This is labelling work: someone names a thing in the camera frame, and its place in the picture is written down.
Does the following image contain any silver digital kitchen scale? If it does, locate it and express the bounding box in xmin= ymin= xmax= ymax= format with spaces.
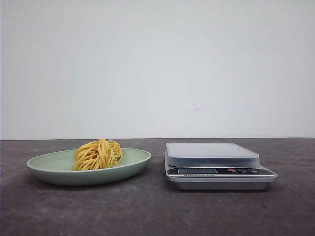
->
xmin=165 ymin=142 xmax=278 ymax=191

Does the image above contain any light green oval plate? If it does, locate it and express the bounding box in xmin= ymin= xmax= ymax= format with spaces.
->
xmin=26 ymin=148 xmax=152 ymax=186

